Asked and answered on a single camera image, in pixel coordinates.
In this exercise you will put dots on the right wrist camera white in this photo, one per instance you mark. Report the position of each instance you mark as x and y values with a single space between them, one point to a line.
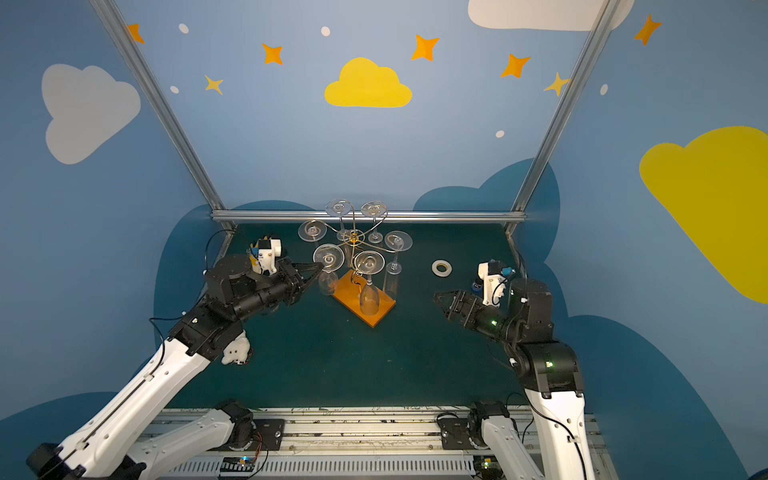
493 276

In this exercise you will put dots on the white plush toy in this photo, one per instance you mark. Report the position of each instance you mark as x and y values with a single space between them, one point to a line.
238 351

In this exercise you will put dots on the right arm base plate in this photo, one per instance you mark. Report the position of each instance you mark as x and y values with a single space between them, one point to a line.
455 433

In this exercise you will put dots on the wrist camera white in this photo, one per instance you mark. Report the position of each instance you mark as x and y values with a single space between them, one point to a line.
264 254
493 276

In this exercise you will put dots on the circuit board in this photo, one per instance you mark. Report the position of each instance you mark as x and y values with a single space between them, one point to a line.
237 467
487 468

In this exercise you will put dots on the right circuit board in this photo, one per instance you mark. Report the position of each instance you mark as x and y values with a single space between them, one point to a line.
487 468

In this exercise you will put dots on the white tape roll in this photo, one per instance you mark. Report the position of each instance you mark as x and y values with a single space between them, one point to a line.
441 268

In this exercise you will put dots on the aluminium frame left post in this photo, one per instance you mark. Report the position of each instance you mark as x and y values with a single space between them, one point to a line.
115 25

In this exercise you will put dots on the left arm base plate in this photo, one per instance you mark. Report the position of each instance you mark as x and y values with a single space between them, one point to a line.
264 433

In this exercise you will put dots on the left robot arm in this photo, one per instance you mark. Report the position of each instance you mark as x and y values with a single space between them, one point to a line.
107 446

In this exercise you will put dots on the gold wire glass rack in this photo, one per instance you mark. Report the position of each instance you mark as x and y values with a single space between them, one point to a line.
350 283

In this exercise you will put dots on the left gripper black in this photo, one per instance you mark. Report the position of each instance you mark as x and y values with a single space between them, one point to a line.
293 282

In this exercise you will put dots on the left circuit board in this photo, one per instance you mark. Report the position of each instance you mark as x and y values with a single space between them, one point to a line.
237 467

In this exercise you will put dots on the aluminium frame right post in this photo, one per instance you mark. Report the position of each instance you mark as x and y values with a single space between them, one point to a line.
583 68

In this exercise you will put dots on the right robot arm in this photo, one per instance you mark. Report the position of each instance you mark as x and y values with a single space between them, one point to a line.
547 370

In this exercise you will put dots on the aluminium rail base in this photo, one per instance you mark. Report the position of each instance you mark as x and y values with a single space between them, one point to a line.
347 442

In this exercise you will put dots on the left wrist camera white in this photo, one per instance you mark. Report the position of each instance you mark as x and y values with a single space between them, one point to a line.
264 254

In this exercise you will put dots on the wine glass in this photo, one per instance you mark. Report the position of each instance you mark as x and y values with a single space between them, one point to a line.
332 259
312 231
339 208
397 242
377 211
367 264

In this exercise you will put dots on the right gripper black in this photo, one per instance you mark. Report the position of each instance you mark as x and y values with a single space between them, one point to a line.
459 308

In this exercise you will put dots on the aluminium frame post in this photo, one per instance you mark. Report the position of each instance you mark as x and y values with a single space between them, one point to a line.
583 68
115 25

